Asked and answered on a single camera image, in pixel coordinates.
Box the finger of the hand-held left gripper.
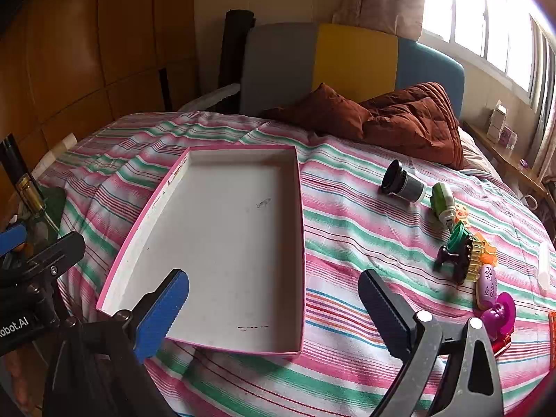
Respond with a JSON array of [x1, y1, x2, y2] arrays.
[[0, 222, 28, 256], [17, 231, 86, 287]]

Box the red plastic block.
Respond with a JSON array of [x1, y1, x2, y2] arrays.
[[491, 334, 513, 357]]

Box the magenta plastic toy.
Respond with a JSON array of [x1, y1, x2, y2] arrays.
[[480, 292, 517, 340]]

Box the orange plastic rack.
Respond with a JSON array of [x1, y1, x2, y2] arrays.
[[548, 310, 556, 370]]

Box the pale pink pillow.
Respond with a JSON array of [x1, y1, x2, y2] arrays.
[[459, 129, 493, 177]]

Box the dark bottle gold label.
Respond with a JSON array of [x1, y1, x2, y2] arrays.
[[0, 137, 48, 227]]

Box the wooden bedside shelf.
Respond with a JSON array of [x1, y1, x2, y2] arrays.
[[463, 119, 548, 209]]

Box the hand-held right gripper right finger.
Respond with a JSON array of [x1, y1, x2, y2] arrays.
[[357, 268, 505, 417]]

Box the wooden wardrobe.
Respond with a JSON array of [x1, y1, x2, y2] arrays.
[[0, 0, 196, 157]]

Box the green white plug device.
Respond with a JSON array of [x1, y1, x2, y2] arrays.
[[430, 181, 457, 227]]

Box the purple patterned oval case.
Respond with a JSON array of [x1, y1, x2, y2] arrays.
[[474, 264, 498, 311]]

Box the orange plastic toy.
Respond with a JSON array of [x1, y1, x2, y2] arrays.
[[473, 231, 499, 265]]

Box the pink shallow cardboard box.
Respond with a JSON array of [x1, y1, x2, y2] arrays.
[[96, 144, 305, 358]]

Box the green plastic clip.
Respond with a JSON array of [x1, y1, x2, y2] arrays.
[[447, 221, 469, 253]]

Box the brown pillow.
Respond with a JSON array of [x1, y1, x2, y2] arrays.
[[261, 82, 372, 142]]

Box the brown quilted duvet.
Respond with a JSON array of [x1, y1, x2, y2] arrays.
[[360, 82, 465, 170]]

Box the white carton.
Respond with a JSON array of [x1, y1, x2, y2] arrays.
[[486, 100, 508, 140]]

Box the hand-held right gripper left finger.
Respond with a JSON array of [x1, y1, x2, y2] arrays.
[[41, 268, 190, 417]]

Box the brown brush yellow bristles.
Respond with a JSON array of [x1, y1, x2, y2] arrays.
[[435, 235, 483, 285]]

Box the large window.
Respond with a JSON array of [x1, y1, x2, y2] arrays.
[[421, 0, 556, 105]]

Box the striped pink green blanket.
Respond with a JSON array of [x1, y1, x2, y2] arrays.
[[37, 111, 556, 417]]

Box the grey yellow blue headboard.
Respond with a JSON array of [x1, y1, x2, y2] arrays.
[[240, 23, 465, 120]]

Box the white translucent case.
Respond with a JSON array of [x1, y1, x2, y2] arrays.
[[536, 241, 552, 292]]

